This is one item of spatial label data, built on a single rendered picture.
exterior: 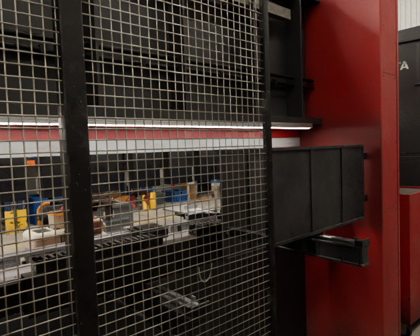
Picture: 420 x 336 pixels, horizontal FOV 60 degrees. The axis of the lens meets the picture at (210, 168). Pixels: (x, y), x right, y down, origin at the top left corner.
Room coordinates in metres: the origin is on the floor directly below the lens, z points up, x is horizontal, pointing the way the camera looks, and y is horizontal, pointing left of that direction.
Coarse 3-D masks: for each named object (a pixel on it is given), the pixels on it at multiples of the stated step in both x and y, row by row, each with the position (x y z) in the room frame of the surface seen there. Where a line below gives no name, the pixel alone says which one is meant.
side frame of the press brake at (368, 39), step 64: (320, 0) 2.39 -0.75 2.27; (384, 0) 2.14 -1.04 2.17; (320, 64) 2.39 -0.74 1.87; (384, 64) 2.14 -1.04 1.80; (320, 128) 2.40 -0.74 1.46; (384, 128) 2.13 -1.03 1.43; (384, 192) 2.13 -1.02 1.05; (384, 256) 2.11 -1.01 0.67; (320, 320) 2.42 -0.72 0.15; (384, 320) 2.11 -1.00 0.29
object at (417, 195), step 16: (400, 192) 2.61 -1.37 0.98; (416, 192) 2.58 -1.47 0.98; (400, 208) 2.40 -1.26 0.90; (416, 208) 2.43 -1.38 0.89; (400, 224) 2.41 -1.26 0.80; (416, 224) 2.43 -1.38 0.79; (400, 240) 2.41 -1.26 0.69; (416, 240) 2.43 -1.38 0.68; (400, 256) 2.41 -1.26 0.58; (416, 256) 2.43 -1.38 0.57; (400, 272) 2.41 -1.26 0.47; (416, 272) 2.43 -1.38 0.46; (416, 288) 2.43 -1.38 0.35; (416, 304) 2.43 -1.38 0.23; (416, 320) 2.42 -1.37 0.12
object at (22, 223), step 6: (150, 198) 8.26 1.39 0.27; (144, 204) 8.13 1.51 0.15; (150, 204) 8.26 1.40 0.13; (18, 210) 6.31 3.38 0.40; (24, 210) 6.35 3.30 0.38; (150, 210) 8.15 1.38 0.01; (6, 216) 6.17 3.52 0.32; (12, 216) 6.21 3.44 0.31; (18, 216) 6.31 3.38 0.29; (6, 222) 6.17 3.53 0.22; (12, 222) 6.21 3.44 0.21; (18, 222) 6.31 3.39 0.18; (24, 222) 6.34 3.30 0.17; (6, 228) 6.18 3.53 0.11; (12, 228) 6.21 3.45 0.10; (18, 228) 6.31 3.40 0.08; (6, 234) 6.17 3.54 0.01; (12, 234) 6.17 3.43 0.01
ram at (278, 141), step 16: (128, 128) 1.67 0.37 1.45; (160, 128) 1.78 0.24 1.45; (176, 128) 1.85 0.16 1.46; (208, 128) 1.98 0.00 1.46; (224, 128) 2.06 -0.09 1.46; (240, 128) 2.15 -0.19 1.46; (256, 128) 2.24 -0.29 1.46; (272, 128) 2.33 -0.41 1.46; (0, 144) 1.33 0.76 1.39; (16, 144) 1.37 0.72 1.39; (32, 144) 1.40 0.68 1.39; (48, 144) 1.44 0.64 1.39; (112, 144) 1.62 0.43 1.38; (128, 144) 1.67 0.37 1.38; (144, 144) 1.72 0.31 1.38; (160, 144) 1.78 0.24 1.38; (176, 144) 1.84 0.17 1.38; (208, 144) 1.98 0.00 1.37; (224, 144) 2.06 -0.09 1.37; (240, 144) 2.14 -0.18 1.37; (256, 144) 2.23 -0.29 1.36; (272, 144) 2.33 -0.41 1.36; (288, 144) 2.44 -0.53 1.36
